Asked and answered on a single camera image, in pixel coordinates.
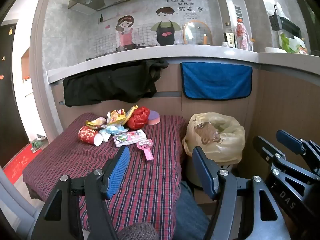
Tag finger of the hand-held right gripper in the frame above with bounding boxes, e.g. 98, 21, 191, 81
276, 130, 320, 170
252, 136, 320, 194

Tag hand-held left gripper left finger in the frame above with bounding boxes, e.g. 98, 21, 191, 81
31, 146, 130, 240

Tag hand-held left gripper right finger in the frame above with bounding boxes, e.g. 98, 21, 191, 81
191, 146, 292, 240

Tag white pink packet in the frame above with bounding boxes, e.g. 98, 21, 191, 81
113, 129, 147, 147

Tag pink toy package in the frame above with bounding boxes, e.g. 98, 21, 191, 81
136, 139, 155, 161

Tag light blue wrapper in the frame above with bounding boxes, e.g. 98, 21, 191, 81
99, 125, 129, 142

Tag red paper cup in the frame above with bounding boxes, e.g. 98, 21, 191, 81
78, 126, 103, 146

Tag orange yellow snack bag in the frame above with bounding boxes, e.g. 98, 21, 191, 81
107, 105, 138, 125

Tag red plastic bag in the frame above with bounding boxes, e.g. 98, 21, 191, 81
127, 107, 150, 130

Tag purple pink sponge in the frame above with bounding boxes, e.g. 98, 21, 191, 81
147, 111, 161, 125

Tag brown cardboard box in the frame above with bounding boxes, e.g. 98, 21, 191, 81
194, 187, 220, 215

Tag red plaid cloth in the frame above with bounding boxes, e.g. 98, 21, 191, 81
22, 112, 187, 240

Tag person's jeans leg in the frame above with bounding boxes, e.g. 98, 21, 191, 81
172, 180, 210, 240

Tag green slippers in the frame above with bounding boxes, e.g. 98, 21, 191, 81
31, 135, 48, 153

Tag blue towel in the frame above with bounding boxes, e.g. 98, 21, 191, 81
180, 62, 253, 100

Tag black cloth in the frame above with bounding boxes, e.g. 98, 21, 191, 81
62, 60, 170, 107

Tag bag of green vegetables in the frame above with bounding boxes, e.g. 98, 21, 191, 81
280, 32, 307, 54

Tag red floor mat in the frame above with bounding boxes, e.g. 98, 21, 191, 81
3, 142, 43, 180

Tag black knife rack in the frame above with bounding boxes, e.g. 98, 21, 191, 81
280, 17, 300, 37

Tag clear bottle red contents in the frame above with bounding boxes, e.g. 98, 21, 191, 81
236, 18, 249, 50

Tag dark sauce bottle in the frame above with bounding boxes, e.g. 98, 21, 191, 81
223, 22, 235, 48

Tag black utensil holder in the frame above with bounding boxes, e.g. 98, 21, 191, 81
269, 4, 283, 31

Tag white kitchen counter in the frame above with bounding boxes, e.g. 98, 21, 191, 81
46, 44, 320, 85

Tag dark refrigerator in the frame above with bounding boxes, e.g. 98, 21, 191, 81
0, 24, 29, 167

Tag cartoon couple wall sticker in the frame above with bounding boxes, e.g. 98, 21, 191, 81
96, 0, 204, 53

